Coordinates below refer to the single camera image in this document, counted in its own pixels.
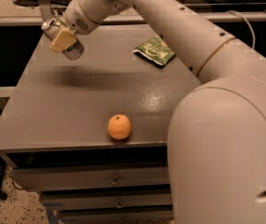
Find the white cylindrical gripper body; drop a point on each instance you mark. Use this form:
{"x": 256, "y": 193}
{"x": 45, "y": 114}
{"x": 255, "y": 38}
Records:
{"x": 76, "y": 20}

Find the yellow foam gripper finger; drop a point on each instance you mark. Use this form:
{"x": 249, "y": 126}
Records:
{"x": 62, "y": 39}

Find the silver 7up soda can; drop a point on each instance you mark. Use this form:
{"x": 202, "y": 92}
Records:
{"x": 53, "y": 24}

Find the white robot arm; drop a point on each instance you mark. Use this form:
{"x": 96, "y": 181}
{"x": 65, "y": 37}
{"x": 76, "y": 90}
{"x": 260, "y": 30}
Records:
{"x": 217, "y": 134}

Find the green chip bag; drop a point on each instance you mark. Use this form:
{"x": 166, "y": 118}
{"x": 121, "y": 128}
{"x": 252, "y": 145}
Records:
{"x": 155, "y": 50}

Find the grey drawer cabinet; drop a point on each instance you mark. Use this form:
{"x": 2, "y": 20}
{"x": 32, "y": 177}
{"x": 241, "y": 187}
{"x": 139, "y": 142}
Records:
{"x": 57, "y": 115}

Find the orange fruit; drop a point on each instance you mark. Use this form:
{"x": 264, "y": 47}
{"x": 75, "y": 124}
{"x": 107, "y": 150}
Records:
{"x": 119, "y": 127}

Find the top grey drawer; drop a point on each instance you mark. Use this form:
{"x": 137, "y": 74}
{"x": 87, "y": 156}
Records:
{"x": 92, "y": 177}

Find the grey drawer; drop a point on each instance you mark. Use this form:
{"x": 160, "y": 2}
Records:
{"x": 115, "y": 215}
{"x": 107, "y": 199}
{"x": 92, "y": 177}

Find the middle grey drawer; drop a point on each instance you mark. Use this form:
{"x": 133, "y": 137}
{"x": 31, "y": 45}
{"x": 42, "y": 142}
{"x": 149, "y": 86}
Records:
{"x": 107, "y": 199}

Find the bottom grey drawer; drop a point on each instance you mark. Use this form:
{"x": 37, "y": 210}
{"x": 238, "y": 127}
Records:
{"x": 115, "y": 215}

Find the metal railing frame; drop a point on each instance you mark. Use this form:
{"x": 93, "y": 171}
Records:
{"x": 13, "y": 15}

